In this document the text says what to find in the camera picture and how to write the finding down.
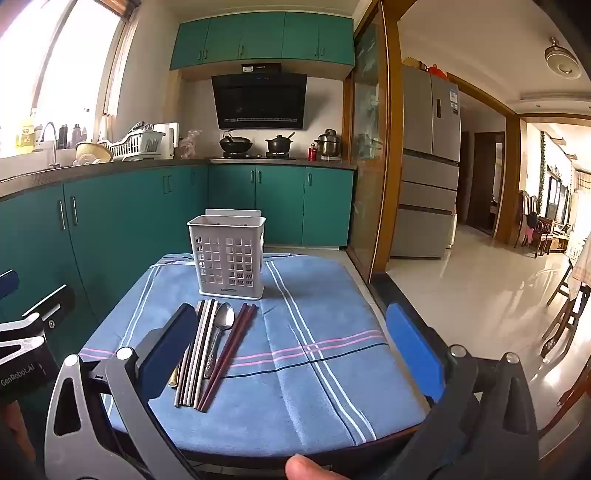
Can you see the chrome faucet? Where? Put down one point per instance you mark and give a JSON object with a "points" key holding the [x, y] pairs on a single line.
{"points": [[54, 138]]}

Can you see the clear plastic bag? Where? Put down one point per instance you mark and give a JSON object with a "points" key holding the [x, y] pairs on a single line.
{"points": [[190, 144]]}

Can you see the ceiling light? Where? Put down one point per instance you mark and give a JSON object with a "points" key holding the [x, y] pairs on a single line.
{"points": [[561, 57]]}

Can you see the kitchen window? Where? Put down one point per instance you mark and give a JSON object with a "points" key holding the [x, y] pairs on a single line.
{"points": [[55, 69]]}

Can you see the dark bottle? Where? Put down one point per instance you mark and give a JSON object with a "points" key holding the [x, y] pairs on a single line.
{"points": [[76, 136], [64, 137]]}

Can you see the beige bowl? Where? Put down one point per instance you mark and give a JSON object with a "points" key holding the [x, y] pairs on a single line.
{"points": [[94, 151]]}

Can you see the dark kitchen countertop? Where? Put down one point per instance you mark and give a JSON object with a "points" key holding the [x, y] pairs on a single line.
{"points": [[115, 167]]}

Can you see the teal wall cabinets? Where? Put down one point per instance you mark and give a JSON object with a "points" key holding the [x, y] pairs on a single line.
{"points": [[258, 39]]}

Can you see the white dish rack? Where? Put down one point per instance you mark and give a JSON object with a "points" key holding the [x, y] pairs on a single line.
{"points": [[134, 143]]}

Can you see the silver refrigerator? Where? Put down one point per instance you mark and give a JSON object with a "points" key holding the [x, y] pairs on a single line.
{"points": [[429, 161]]}

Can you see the dark wooden door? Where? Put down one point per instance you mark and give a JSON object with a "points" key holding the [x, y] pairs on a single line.
{"points": [[482, 180]]}

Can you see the black wok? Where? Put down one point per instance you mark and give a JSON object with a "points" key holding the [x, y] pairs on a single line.
{"points": [[236, 144]]}

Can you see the steel stockpot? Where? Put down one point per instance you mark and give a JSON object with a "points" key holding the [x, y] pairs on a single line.
{"points": [[328, 144]]}

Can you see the steel spoon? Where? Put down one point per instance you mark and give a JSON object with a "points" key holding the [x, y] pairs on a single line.
{"points": [[225, 316]]}

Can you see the yellow bottle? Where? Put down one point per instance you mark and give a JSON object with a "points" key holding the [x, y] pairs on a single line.
{"points": [[25, 136]]}

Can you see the blue striped cloth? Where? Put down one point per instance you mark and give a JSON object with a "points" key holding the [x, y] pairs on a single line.
{"points": [[300, 392]]}

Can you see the black cooking pot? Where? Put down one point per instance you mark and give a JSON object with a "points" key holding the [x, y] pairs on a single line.
{"points": [[279, 145]]}

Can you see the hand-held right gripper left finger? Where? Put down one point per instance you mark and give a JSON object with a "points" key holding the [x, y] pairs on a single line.
{"points": [[168, 350]]}

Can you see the white box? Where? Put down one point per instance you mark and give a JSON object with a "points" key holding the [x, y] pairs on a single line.
{"points": [[168, 138]]}

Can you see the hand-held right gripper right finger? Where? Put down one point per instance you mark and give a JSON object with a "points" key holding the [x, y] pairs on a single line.
{"points": [[411, 350]]}

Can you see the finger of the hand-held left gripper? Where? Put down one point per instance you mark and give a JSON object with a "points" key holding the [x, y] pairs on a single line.
{"points": [[53, 302], [7, 282]]}

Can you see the red bag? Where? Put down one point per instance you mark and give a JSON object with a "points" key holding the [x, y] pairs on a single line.
{"points": [[436, 72]]}

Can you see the person's right hand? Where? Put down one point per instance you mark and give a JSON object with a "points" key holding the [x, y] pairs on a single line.
{"points": [[307, 468]]}

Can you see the red bottle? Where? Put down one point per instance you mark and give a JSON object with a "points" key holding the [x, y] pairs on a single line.
{"points": [[312, 153]]}

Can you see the wooden framed glass door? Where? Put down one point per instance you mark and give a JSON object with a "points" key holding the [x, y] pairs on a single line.
{"points": [[369, 138]]}

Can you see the gas stove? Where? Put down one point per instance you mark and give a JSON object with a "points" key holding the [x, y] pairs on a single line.
{"points": [[258, 156]]}

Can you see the black range hood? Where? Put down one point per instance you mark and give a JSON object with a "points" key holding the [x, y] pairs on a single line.
{"points": [[258, 101]]}

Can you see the white utensil holder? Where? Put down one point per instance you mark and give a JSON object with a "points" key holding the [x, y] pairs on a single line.
{"points": [[221, 263]]}

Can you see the wooden chair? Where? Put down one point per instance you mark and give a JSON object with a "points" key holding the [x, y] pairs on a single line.
{"points": [[538, 230], [565, 318], [579, 390]]}

